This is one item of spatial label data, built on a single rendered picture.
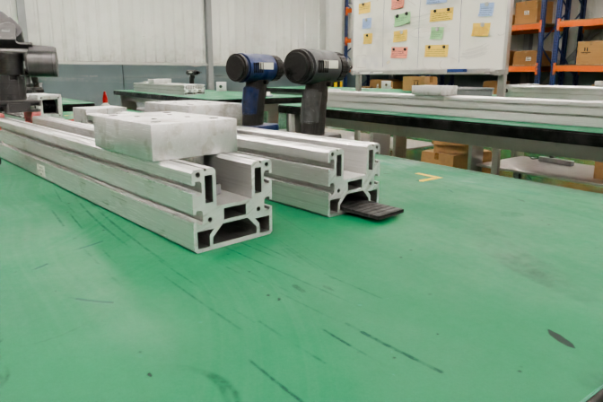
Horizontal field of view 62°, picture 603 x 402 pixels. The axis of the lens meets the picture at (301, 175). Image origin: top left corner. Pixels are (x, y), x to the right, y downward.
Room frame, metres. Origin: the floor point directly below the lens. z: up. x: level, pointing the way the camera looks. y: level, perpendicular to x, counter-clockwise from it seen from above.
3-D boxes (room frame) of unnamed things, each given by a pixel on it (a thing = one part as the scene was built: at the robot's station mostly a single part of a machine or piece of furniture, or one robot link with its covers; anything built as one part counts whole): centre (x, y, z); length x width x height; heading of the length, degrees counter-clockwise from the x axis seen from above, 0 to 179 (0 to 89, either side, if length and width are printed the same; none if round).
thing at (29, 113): (1.16, 0.64, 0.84); 0.07 x 0.07 x 0.09; 43
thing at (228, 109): (0.93, 0.20, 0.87); 0.16 x 0.11 x 0.07; 43
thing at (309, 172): (0.93, 0.20, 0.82); 0.80 x 0.10 x 0.09; 43
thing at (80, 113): (1.25, 0.51, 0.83); 0.12 x 0.09 x 0.10; 133
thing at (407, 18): (3.95, -0.91, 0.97); 1.50 x 0.50 x 1.95; 36
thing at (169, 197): (0.80, 0.34, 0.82); 0.80 x 0.10 x 0.09; 43
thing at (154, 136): (0.62, 0.17, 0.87); 0.16 x 0.11 x 0.07; 43
